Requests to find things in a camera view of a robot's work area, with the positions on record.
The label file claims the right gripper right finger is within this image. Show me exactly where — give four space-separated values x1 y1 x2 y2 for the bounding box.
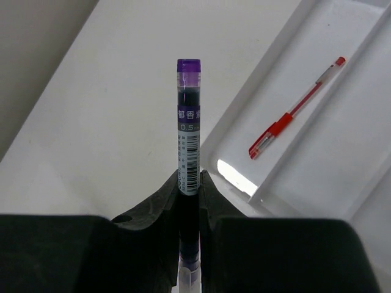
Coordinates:
199 171 380 292

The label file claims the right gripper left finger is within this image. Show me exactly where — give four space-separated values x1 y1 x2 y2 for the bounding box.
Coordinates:
1 173 179 292

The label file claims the red gel pen with grip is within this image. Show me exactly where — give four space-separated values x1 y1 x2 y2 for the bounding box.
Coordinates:
248 56 346 160

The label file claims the purple gel pen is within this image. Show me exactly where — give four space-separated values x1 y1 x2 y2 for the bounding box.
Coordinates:
177 59 201 292

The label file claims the white divided plastic tray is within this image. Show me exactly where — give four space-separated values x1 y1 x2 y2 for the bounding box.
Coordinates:
201 1 390 292

